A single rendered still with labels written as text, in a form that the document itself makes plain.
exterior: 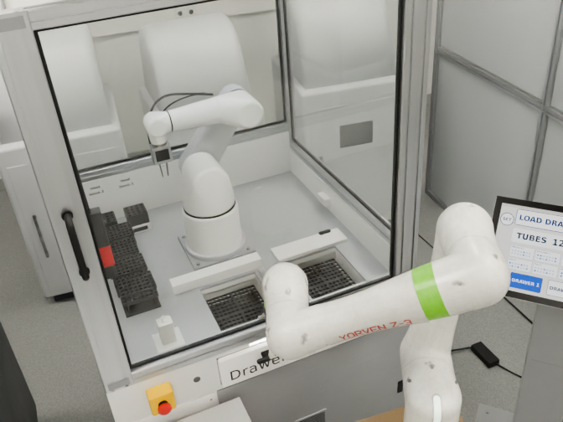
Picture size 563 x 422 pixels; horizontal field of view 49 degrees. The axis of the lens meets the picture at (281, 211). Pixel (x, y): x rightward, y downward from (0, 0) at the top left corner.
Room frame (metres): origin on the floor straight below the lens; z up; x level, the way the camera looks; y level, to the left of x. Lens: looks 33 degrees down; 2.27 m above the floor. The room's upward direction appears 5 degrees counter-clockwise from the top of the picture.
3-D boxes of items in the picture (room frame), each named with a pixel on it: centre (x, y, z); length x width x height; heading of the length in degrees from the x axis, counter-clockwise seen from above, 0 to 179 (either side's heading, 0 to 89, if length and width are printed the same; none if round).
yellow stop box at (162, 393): (1.22, 0.39, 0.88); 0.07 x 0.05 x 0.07; 111
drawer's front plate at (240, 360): (1.36, 0.09, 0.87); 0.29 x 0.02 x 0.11; 111
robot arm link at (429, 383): (1.00, -0.33, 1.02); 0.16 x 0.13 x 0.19; 173
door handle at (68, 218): (1.19, 0.48, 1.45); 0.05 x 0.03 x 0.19; 21
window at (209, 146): (1.40, 0.06, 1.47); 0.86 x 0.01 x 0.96; 111
